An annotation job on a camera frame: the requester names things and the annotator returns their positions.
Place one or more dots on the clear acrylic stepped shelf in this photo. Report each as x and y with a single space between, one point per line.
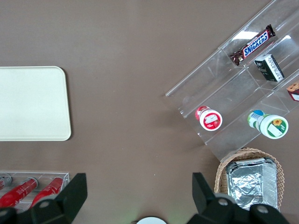
229 93

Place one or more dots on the small black and white carton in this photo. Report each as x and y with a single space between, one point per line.
268 67

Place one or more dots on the wicker basket with foil container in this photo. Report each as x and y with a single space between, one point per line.
220 175

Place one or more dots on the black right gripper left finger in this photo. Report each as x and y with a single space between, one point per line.
67 198

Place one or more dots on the green lid yogurt cup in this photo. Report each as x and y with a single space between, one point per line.
273 126

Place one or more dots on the clear acrylic bottle rack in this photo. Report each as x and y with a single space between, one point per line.
66 177

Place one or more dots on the chocolate chip cookie box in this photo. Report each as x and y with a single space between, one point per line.
294 91

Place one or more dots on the Snickers chocolate bar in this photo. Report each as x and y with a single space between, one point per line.
253 46

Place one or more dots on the silver foil packets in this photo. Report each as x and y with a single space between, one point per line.
250 184

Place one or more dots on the red lid yogurt cup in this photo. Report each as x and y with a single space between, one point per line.
210 120

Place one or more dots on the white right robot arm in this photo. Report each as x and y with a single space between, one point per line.
151 220

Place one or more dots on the cream rectangular plastic tray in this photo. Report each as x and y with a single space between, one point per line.
32 102

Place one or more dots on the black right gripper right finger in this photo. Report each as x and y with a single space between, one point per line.
205 200

